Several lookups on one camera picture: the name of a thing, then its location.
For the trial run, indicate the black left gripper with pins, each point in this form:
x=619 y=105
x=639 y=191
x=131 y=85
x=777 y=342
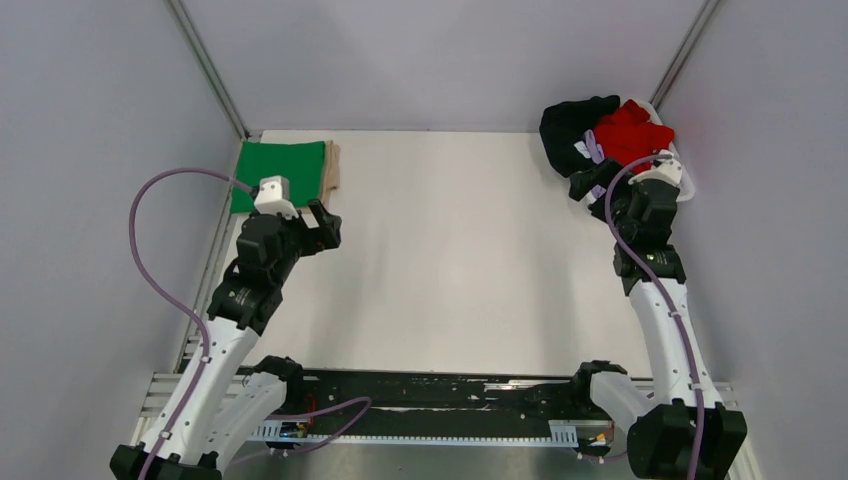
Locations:
x=327 y=235

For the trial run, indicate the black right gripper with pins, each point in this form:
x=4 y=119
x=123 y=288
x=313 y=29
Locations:
x=582 y=183

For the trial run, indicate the black t shirt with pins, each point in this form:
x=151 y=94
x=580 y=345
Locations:
x=563 y=125

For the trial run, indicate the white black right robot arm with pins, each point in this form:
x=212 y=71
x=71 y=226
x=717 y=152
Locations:
x=683 y=429

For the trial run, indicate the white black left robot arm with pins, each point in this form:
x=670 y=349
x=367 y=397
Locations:
x=195 y=436

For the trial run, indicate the lavender t shirt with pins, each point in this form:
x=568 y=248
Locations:
x=591 y=149

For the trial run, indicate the folded beige t shirt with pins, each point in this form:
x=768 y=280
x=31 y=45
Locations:
x=331 y=172

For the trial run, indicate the folded green t shirt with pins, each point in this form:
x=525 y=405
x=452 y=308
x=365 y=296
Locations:
x=260 y=160

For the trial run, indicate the red t shirt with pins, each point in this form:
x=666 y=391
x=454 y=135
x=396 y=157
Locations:
x=629 y=134

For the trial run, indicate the white plastic laundry basket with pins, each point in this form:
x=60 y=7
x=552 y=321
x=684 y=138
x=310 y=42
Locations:
x=687 y=189

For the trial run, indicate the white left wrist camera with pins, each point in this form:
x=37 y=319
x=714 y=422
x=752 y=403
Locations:
x=273 y=198

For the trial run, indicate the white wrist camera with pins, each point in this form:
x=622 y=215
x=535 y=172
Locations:
x=668 y=169
x=273 y=198

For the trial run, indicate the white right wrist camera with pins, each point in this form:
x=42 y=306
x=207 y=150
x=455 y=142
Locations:
x=668 y=169

